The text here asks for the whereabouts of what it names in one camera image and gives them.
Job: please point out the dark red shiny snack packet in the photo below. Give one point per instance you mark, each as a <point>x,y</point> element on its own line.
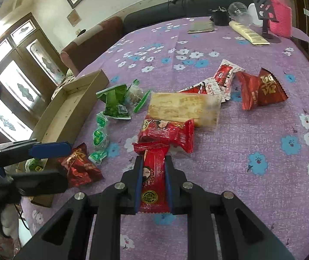
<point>80,166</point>

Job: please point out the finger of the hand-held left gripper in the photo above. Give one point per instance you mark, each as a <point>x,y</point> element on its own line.
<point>43,182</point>
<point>51,149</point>

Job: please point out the black phone stand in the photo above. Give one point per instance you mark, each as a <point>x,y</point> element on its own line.
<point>265,10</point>

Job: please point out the olive grey wallet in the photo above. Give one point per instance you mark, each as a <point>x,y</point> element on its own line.
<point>201,27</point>

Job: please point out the white red snack packet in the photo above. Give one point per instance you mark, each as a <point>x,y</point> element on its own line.
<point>214,89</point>
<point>226,74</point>

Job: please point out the purple floral tablecloth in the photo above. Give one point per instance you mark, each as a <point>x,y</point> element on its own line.
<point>251,154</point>

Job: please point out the wooden glass-door cabinet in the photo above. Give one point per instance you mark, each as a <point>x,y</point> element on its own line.
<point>21,73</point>

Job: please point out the clear plastic cup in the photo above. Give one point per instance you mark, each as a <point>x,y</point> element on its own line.
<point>239,12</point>

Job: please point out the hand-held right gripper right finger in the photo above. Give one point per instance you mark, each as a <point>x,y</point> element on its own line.
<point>168,187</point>

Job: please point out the white cup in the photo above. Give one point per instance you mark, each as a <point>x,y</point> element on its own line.
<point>253,13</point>

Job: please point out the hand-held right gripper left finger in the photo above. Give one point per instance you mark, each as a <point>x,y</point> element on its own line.
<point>139,187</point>

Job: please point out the wall plate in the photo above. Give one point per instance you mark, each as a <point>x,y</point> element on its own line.
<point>74,18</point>

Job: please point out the wide red snack packet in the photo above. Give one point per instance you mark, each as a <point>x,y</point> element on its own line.
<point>168,134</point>

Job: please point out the beige cracker packet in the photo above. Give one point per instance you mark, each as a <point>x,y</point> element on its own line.
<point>181,108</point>

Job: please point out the large green snack packet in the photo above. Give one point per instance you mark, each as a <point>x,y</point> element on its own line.
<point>113,100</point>

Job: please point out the brown red sofa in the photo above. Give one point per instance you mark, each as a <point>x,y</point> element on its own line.
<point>89,46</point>

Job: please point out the small green candy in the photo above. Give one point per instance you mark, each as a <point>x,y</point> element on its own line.
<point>100,136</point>
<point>102,119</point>
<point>98,156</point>

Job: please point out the cream tube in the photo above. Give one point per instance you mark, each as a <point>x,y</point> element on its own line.
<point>249,33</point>

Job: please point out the bottle with pink sleeve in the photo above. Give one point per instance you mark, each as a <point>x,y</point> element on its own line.
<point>280,16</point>

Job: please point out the shallow cardboard box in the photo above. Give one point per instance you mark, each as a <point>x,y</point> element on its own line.
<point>62,113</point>

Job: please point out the clear green-ended snack packet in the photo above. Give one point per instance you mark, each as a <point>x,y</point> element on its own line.
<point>138,96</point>

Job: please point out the dark red triangular snack packet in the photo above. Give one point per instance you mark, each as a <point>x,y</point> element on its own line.
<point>265,90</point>

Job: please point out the long red striped snack packet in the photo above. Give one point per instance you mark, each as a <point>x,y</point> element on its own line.
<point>153,168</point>

